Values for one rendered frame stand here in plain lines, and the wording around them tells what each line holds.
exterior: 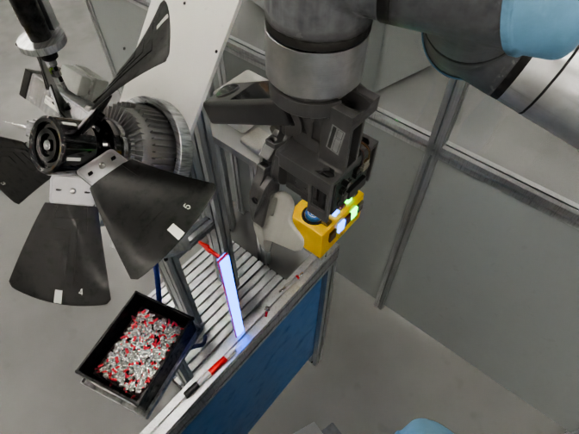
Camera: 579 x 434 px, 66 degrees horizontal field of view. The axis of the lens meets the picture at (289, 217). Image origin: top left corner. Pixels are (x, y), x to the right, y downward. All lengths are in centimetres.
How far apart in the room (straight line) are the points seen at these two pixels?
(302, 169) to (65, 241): 78
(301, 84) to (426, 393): 175
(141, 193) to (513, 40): 74
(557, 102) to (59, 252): 96
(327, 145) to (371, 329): 171
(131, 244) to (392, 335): 141
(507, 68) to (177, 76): 89
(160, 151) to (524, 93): 83
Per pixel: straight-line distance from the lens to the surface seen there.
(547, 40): 28
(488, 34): 28
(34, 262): 113
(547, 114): 40
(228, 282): 84
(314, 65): 31
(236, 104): 42
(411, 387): 198
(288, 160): 38
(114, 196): 92
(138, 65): 87
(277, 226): 45
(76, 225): 108
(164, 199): 87
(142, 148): 105
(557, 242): 135
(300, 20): 30
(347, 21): 30
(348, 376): 195
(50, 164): 103
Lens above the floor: 184
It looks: 53 degrees down
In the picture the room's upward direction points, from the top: straight up
